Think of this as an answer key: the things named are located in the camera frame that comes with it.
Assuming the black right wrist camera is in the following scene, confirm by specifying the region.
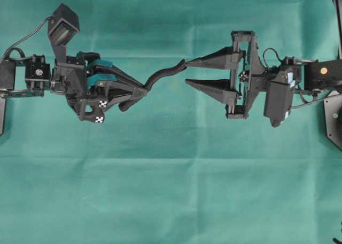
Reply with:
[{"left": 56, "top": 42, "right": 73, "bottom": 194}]
[{"left": 263, "top": 71, "right": 295, "bottom": 127}]

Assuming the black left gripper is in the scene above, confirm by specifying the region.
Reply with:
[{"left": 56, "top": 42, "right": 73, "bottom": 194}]
[{"left": 50, "top": 51, "right": 147, "bottom": 124}]

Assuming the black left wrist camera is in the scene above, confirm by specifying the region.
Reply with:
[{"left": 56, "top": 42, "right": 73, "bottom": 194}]
[{"left": 48, "top": 4, "right": 80, "bottom": 63}]

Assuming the green table cloth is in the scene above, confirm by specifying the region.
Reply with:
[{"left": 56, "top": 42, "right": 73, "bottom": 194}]
[{"left": 1, "top": 0, "right": 341, "bottom": 243}]

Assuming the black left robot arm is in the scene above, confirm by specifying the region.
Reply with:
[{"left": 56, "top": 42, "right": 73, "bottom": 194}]
[{"left": 1, "top": 49, "right": 150, "bottom": 124}]

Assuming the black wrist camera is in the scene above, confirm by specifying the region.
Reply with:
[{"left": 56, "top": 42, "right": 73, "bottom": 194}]
[
  {"left": 48, "top": 4, "right": 80, "bottom": 63},
  {"left": 263, "top": 71, "right": 295, "bottom": 127}
]

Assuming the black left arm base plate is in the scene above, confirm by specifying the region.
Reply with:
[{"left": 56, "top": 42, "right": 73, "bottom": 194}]
[{"left": 0, "top": 90, "right": 7, "bottom": 135}]

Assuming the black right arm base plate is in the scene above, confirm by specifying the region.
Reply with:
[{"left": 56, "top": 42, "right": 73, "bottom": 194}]
[{"left": 324, "top": 90, "right": 341, "bottom": 150}]

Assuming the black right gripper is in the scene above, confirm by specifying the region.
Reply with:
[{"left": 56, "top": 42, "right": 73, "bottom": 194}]
[{"left": 185, "top": 30, "right": 301, "bottom": 119}]

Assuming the black velcro strap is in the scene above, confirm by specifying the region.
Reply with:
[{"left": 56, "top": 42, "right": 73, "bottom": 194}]
[{"left": 117, "top": 58, "right": 188, "bottom": 113}]

